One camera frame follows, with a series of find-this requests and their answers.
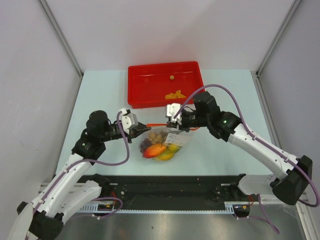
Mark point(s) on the yellow orange segments pile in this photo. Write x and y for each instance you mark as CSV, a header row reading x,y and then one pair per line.
x,y
175,95

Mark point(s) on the clear zip top bag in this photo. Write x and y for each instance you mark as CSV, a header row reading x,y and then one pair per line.
x,y
181,139

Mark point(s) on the orange red mango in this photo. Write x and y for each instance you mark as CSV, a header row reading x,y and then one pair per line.
x,y
154,150

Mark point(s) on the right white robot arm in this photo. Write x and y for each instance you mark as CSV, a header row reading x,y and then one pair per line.
x,y
290,174

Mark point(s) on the red plastic tray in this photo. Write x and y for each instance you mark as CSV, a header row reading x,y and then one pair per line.
x,y
148,84

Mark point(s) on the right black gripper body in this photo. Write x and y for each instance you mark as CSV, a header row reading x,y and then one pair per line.
x,y
193,119

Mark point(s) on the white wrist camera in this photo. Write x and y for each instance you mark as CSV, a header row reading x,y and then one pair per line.
x,y
173,113
128,120

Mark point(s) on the white slotted cable duct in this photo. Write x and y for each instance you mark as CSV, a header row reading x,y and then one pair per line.
x,y
104,208

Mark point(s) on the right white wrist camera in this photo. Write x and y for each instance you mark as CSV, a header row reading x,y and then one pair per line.
x,y
173,113

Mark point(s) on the green orange mango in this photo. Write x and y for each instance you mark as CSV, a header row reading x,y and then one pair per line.
x,y
165,156

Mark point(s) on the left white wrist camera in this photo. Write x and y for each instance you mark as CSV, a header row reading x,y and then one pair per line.
x,y
128,120

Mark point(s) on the dark purple grape bunch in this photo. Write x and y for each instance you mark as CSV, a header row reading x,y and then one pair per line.
x,y
144,145

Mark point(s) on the green round orange fruit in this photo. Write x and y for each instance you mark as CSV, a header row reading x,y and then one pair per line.
x,y
173,148

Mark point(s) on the tan longan bunch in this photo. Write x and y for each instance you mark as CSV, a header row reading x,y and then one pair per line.
x,y
157,137

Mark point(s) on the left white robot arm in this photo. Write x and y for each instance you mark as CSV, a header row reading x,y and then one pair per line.
x,y
44,217

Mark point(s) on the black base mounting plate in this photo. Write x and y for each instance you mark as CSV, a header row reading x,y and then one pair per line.
x,y
182,190

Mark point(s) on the aluminium frame rail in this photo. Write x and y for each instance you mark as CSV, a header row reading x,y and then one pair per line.
x,y
284,197

